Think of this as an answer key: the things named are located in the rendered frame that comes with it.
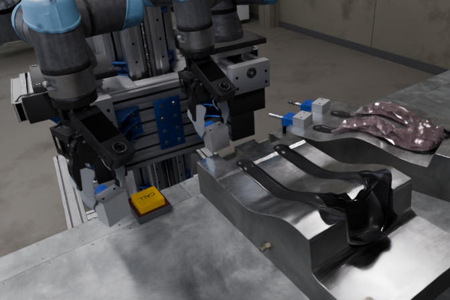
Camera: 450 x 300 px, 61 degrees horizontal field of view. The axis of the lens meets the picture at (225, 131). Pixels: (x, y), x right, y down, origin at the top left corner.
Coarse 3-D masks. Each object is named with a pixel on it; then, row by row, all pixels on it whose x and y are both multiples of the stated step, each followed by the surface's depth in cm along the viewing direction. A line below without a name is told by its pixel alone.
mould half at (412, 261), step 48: (240, 144) 96; (288, 144) 94; (240, 192) 80; (336, 192) 70; (288, 240) 65; (336, 240) 64; (384, 240) 68; (432, 240) 67; (336, 288) 60; (384, 288) 60; (432, 288) 61
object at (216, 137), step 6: (204, 126) 94; (210, 126) 91; (216, 126) 91; (222, 126) 90; (210, 132) 89; (216, 132) 89; (222, 132) 90; (204, 138) 92; (210, 138) 89; (216, 138) 90; (222, 138) 91; (228, 138) 92; (210, 144) 90; (216, 144) 90; (222, 144) 91; (228, 144) 92; (210, 150) 91; (216, 150) 91
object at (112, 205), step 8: (96, 192) 73; (104, 192) 71; (112, 192) 70; (120, 192) 70; (104, 200) 68; (112, 200) 69; (120, 200) 70; (128, 200) 72; (96, 208) 70; (104, 208) 68; (112, 208) 69; (120, 208) 71; (128, 208) 72; (104, 216) 69; (112, 216) 70; (120, 216) 71; (112, 224) 70
